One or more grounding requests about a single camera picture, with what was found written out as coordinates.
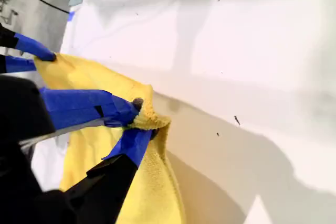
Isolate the yellow microfibre towel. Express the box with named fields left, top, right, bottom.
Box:
left=34, top=52, right=186, bottom=224

